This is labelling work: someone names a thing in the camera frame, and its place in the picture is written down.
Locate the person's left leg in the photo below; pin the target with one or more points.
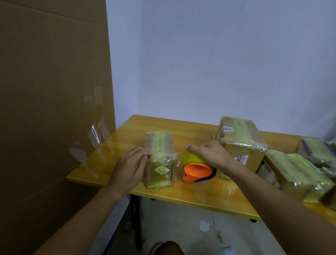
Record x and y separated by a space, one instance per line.
169 249

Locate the small diamond sticker cardboard box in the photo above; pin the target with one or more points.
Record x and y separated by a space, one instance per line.
160 142

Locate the white paper scrap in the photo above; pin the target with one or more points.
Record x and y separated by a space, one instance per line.
205 226

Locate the large brown cardboard sheet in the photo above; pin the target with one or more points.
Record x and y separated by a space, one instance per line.
52 105

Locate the large pink label cardboard box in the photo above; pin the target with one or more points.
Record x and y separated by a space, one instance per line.
241 131

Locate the taped box with label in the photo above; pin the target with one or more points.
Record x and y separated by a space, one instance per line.
278 168

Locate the person's right forearm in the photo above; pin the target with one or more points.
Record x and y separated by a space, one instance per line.
288 207

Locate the person's right hand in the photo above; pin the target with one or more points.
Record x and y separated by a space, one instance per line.
215 156

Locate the small box with 031 label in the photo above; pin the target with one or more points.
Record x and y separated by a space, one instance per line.
315 181

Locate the taped box with blue stripe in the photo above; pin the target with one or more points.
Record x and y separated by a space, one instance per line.
315 148

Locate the person's left hand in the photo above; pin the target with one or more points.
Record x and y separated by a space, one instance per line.
128 173

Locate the person's left white slipper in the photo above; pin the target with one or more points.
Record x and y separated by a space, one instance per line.
155 248

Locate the person's left forearm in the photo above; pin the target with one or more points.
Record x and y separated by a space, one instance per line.
78 226

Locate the yellow wooden table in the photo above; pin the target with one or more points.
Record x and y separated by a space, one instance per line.
126 131

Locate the silver foil packet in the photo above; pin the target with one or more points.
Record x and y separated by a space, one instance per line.
227 251

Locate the orange dispenser with yellow tape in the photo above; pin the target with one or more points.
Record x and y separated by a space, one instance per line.
197 170

